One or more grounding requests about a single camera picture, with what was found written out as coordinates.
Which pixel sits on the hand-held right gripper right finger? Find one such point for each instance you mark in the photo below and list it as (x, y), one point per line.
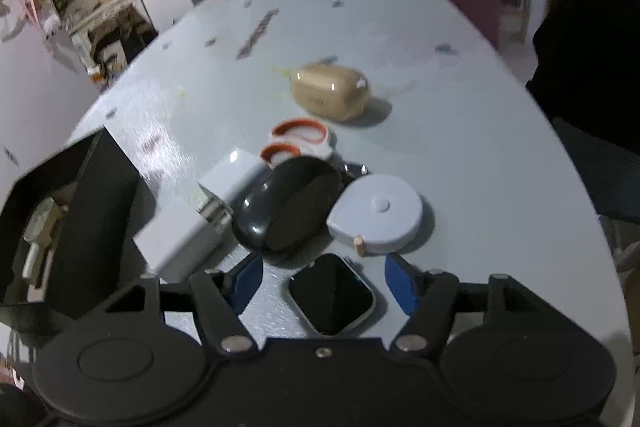
(402, 284)

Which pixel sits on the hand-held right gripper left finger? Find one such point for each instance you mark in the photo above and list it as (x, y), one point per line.
(248, 279)

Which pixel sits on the black smartwatch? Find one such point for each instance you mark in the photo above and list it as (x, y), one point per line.
(331, 294)

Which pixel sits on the white round tape measure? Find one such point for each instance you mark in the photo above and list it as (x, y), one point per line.
(375, 217)

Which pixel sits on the black computer mouse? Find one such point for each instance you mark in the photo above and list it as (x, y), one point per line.
(287, 209)

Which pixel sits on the white charger block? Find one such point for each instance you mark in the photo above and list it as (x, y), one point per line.
(172, 244)

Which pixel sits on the white charger with prongs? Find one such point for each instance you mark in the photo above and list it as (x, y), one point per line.
(235, 177)

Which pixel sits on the black cardboard box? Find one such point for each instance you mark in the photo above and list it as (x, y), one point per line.
(100, 202)

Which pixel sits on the beige earbuds case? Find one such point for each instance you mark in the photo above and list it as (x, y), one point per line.
(330, 92)

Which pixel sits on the cream wristwatch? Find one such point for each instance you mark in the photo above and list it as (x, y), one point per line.
(42, 219)

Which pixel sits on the black chair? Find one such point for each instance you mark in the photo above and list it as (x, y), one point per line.
(585, 82)

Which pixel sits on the cluttered storage shelf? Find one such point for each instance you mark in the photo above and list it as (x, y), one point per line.
(95, 7)

